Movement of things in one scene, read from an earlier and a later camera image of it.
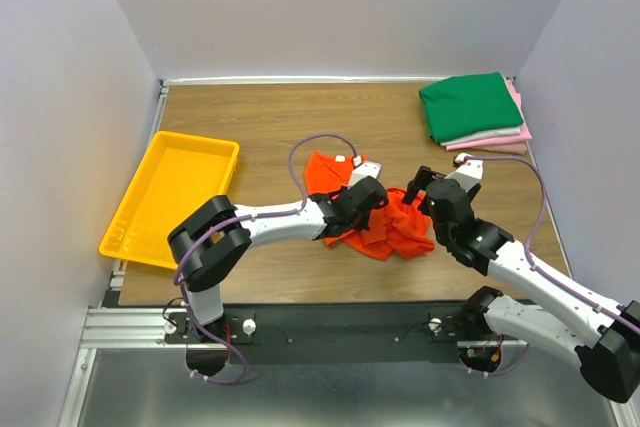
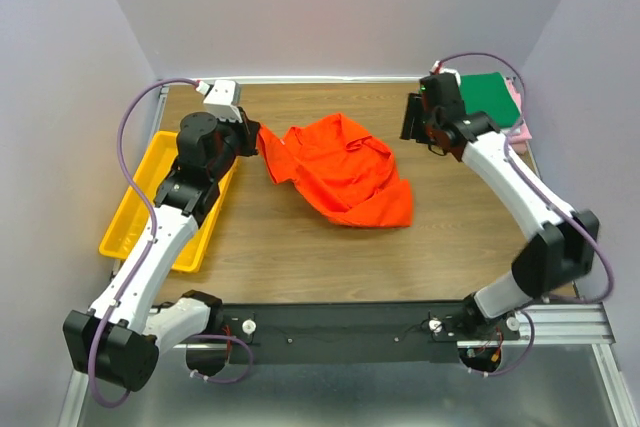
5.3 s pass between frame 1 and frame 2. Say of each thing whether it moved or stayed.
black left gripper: moved
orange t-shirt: moved
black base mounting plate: stayed
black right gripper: moved
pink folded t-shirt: stayed
